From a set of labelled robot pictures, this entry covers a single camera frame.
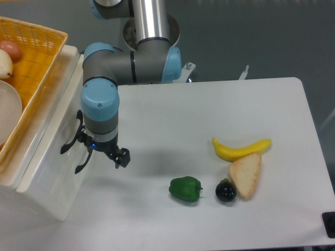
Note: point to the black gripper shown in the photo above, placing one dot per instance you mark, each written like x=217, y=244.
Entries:
x=106, y=143

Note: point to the white top drawer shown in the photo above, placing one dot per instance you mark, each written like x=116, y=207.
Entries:
x=49, y=184

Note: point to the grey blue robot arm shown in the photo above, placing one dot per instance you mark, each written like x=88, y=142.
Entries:
x=154, y=60

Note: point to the white drawer cabinet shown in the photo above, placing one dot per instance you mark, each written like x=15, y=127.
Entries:
x=15, y=164

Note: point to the green bell pepper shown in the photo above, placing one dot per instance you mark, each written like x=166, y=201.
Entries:
x=186, y=189

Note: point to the white bowl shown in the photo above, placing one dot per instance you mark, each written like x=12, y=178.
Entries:
x=11, y=109

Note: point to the orange woven basket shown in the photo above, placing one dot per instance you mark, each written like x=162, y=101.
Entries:
x=40, y=47

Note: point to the yellow banana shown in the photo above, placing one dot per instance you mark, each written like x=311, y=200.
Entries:
x=232, y=154

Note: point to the white pear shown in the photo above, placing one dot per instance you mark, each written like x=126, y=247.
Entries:
x=6, y=65

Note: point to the bread slice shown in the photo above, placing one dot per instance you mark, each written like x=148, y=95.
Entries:
x=245, y=174

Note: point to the black corner device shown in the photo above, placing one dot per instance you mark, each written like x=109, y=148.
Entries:
x=329, y=223

